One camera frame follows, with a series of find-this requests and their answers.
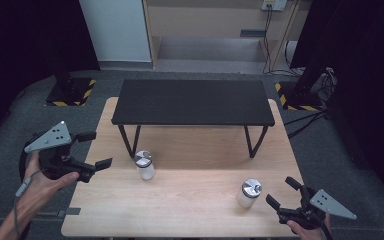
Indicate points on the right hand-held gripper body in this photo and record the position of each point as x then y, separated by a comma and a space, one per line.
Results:
330, 205

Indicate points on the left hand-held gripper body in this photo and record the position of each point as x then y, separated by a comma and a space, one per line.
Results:
51, 137

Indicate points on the white jar with silver lid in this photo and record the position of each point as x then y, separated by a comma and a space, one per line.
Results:
246, 196
145, 170

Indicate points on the black shelf with metal legs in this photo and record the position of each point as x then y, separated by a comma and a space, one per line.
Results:
193, 101

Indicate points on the person's right hand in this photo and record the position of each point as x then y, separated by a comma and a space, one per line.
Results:
313, 235

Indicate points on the person's left hand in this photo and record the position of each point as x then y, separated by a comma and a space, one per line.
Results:
38, 191

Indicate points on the black stand with striped base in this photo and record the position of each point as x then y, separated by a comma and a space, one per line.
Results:
70, 91
301, 96

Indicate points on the grey tape strip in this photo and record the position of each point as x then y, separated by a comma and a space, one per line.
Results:
70, 211

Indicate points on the black curtain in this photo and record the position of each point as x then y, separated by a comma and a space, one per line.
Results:
23, 50
363, 83

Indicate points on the white panel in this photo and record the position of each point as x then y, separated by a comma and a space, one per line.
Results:
116, 30

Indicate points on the grey flat plate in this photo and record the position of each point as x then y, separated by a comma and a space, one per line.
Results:
252, 33

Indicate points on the white wall socket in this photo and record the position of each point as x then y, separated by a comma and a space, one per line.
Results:
275, 4

